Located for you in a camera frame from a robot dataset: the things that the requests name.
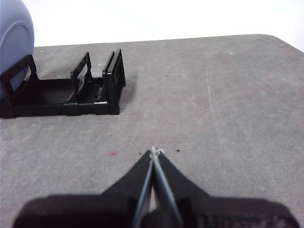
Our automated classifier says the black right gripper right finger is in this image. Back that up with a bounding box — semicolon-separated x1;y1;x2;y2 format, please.
155;150;300;228

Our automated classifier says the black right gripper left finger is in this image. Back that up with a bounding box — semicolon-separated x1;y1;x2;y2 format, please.
13;148;154;228

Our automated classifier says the blue round plate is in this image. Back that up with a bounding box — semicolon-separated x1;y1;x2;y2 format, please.
0;0;35;105

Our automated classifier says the black plastic plate rack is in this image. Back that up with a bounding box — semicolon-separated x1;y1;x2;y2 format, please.
0;48;127;119

